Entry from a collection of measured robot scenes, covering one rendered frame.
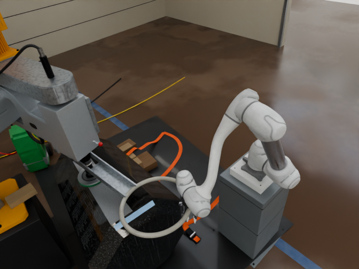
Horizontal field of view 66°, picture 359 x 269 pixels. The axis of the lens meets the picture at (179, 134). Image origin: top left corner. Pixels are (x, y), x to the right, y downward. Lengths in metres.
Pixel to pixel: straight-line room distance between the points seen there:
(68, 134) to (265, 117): 1.18
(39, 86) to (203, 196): 1.09
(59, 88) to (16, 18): 5.14
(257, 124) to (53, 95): 1.13
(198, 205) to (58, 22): 6.09
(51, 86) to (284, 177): 1.48
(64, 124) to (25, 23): 5.16
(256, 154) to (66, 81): 1.28
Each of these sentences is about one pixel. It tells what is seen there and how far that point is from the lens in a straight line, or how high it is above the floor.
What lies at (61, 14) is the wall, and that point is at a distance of 7.07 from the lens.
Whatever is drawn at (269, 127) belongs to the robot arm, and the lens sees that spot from 1.34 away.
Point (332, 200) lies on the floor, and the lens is 3.27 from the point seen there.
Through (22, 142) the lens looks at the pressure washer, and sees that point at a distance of 3.69.
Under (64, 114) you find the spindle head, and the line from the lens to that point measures 1.80.
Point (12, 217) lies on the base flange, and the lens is 2.40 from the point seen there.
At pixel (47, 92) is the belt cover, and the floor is 1.67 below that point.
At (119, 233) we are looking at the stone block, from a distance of 1.99.
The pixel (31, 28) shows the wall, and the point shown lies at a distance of 6.89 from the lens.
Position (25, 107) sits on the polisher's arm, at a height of 1.43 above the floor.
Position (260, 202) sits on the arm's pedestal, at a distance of 2.04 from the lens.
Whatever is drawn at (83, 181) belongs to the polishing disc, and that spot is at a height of 0.85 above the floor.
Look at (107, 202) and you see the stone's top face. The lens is 2.09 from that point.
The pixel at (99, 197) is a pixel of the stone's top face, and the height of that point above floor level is 0.83.
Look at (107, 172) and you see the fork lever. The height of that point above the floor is 0.95.
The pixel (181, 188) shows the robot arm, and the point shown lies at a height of 1.20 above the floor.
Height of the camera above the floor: 2.41
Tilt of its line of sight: 40 degrees down
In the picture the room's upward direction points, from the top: 6 degrees counter-clockwise
